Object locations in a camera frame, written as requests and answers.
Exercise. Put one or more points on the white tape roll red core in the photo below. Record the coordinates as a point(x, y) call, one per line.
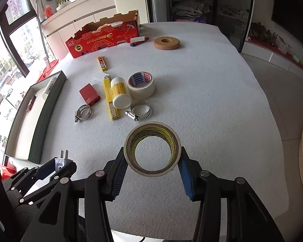
point(144, 90)

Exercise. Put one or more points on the grey curtain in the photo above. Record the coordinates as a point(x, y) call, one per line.
point(156, 2)

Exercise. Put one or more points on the white eraser block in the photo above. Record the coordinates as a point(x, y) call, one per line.
point(138, 39)

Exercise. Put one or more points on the cream tape roll yellow core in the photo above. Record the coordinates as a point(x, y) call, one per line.
point(131, 141)

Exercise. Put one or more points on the dark green tray box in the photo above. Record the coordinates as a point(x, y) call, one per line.
point(44, 121)

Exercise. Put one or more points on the red marker pen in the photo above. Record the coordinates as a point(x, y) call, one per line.
point(135, 44)

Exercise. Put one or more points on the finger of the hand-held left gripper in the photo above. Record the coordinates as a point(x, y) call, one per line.
point(63, 175)
point(44, 170)

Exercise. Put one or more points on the small white box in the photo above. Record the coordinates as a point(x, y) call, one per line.
point(98, 78)

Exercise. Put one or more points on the white bottle yellow label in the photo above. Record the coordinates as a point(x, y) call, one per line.
point(120, 94)

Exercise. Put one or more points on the yellow blade case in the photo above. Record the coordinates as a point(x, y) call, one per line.
point(102, 64)

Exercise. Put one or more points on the potted plant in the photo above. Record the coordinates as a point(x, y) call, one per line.
point(263, 32)

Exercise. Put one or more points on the white tube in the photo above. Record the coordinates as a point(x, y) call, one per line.
point(49, 87)

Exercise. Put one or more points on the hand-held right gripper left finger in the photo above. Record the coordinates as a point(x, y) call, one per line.
point(117, 179)

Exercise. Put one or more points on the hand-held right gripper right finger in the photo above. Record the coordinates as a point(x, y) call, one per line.
point(185, 179)

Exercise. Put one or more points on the yellow utility knife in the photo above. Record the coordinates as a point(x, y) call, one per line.
point(108, 98)

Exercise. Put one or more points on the red cardboard box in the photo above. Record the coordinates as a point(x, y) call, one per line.
point(103, 40)

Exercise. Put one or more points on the dark glass cabinet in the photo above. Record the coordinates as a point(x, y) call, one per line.
point(227, 10)

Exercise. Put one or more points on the small red case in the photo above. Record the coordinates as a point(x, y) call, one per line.
point(89, 94)

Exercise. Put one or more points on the pile of folded clothes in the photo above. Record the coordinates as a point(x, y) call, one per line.
point(189, 10)

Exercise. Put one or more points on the dark red pen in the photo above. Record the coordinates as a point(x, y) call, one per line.
point(30, 103)

